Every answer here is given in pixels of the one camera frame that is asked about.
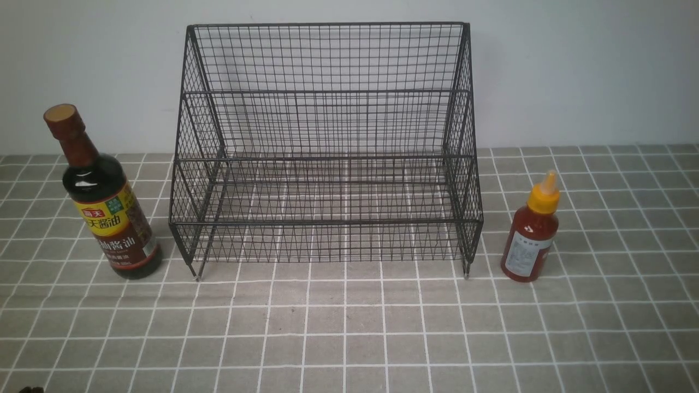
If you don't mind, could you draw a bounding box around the dark soy sauce bottle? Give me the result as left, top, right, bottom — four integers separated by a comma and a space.
43, 104, 163, 279

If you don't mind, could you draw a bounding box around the black wire mesh rack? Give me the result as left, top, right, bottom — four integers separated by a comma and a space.
168, 21, 484, 279

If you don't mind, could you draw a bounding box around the grey checked tablecloth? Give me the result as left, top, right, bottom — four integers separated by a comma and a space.
2, 145, 697, 392

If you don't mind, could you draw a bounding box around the red sauce squeeze bottle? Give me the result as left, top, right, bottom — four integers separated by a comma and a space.
500, 171, 561, 283

